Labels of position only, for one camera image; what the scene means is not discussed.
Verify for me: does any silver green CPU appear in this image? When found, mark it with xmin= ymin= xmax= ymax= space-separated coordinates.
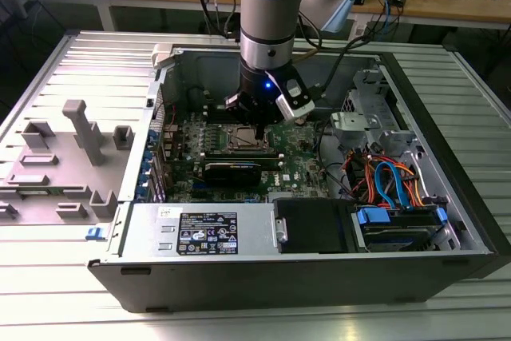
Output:
xmin=236 ymin=129 xmax=260 ymax=148

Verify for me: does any metal CPU socket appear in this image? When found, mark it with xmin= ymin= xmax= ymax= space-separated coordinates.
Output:
xmin=225 ymin=123 xmax=277 ymax=152

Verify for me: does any green motherboard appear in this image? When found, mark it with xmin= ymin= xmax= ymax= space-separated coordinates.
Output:
xmin=159 ymin=107 xmax=335 ymax=204

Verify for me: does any black graphics card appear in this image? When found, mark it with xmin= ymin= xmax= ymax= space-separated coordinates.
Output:
xmin=202 ymin=161 xmax=263 ymax=188

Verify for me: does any silver perforated drive cage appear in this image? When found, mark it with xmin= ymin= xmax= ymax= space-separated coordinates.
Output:
xmin=330 ymin=68 xmax=402 ymax=134

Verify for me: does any silver power supply unit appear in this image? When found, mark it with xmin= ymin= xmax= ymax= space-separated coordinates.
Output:
xmin=105 ymin=201 xmax=277 ymax=257

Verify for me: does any black grey PC case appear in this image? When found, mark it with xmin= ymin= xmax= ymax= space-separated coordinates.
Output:
xmin=86 ymin=43 xmax=511 ymax=314

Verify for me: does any hard disk in blue carrier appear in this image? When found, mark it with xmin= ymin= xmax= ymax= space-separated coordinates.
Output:
xmin=350 ymin=204 xmax=449 ymax=253

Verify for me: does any grey parts rack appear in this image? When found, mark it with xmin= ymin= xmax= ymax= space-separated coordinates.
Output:
xmin=0 ymin=99 xmax=135 ymax=227

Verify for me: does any silver wrist camera bar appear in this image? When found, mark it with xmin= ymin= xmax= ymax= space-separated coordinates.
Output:
xmin=275 ymin=77 xmax=316 ymax=125

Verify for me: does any tan curved hose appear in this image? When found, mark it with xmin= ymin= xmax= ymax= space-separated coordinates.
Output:
xmin=291 ymin=48 xmax=320 ymax=65

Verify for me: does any twisted red black wire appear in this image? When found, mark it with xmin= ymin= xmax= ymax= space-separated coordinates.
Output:
xmin=155 ymin=99 xmax=179 ymax=129

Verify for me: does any thick black gripper cable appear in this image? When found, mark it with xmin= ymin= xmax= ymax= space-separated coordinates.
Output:
xmin=313 ymin=33 xmax=378 ymax=97

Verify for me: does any grey case latch handle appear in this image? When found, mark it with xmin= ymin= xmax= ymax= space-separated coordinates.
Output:
xmin=151 ymin=42 xmax=179 ymax=71

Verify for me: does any blue flat cable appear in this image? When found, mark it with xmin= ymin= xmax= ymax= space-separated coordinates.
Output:
xmin=373 ymin=160 xmax=406 ymax=210

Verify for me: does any thin blue cable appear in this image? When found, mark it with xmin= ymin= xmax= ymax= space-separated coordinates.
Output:
xmin=374 ymin=0 xmax=398 ymax=37

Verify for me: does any orange wire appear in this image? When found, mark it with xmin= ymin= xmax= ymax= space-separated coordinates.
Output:
xmin=398 ymin=163 xmax=430 ymax=208

